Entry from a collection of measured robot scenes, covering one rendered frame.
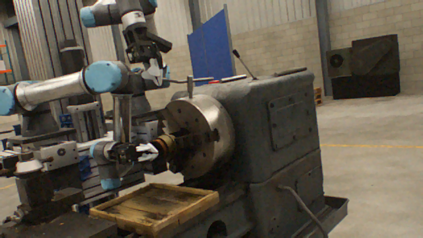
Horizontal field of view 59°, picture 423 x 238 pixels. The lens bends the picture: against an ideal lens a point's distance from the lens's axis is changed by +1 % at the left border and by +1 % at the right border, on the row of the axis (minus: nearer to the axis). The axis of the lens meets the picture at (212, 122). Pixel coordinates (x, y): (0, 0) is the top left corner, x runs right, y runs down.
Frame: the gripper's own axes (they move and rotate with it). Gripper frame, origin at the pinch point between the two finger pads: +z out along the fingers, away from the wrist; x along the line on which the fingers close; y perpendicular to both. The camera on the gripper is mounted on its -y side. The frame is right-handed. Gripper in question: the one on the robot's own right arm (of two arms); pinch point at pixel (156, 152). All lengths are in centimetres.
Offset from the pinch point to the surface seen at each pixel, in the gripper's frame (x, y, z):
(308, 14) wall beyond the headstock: 143, -1007, -434
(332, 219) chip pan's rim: -50, -72, 27
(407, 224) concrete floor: -107, -198, 24
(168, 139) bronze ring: 3.0, -6.1, 0.1
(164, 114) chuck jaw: 11.3, -13.3, -8.5
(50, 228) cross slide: -10.6, 39.8, -0.3
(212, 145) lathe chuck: -1.3, -16.5, 11.3
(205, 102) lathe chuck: 13.8, -22.4, 5.3
